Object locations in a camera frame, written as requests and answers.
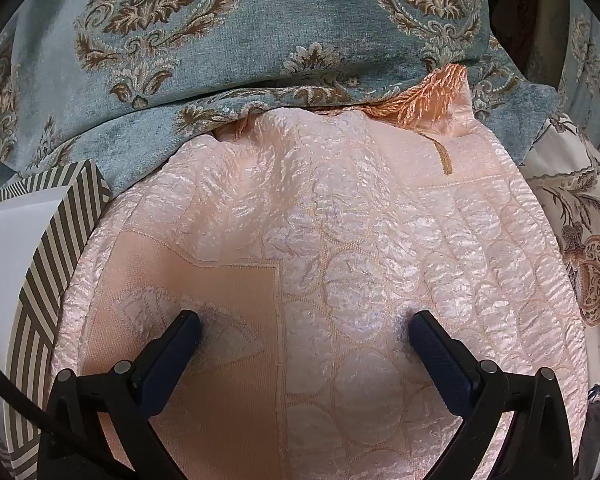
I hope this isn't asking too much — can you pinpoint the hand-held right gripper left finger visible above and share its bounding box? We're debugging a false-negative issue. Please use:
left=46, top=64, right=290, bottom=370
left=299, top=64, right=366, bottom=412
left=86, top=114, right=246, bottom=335
left=39, top=309, right=203, bottom=480

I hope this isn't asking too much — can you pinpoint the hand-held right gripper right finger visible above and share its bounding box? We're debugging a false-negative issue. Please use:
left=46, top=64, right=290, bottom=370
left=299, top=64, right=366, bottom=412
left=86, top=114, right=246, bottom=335
left=409, top=310, right=576, bottom=480

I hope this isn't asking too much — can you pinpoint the striped box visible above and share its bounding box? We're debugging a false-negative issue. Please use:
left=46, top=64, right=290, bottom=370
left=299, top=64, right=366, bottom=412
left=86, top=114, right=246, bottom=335
left=0, top=159, right=113, bottom=480

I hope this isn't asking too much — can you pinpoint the pink quilted blanket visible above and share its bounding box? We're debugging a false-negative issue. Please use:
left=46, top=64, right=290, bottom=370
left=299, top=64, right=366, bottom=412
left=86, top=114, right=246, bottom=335
left=50, top=67, right=588, bottom=480

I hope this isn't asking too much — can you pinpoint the cream floral cloth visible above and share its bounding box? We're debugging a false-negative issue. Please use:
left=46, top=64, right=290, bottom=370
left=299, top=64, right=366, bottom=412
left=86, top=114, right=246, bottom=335
left=522, top=115, right=600, bottom=331

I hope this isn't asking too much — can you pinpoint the blue damask sofa cover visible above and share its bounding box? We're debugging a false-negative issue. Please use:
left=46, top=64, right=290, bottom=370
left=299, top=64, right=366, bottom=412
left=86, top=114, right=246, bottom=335
left=522, top=7, right=600, bottom=161

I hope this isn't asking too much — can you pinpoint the teal damask pillow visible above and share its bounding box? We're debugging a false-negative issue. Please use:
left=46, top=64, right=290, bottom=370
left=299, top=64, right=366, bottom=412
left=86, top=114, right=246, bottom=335
left=0, top=0, right=561, bottom=196

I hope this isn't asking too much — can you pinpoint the black cable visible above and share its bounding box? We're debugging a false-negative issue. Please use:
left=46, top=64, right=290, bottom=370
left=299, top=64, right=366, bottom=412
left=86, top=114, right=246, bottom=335
left=0, top=345, right=131, bottom=480

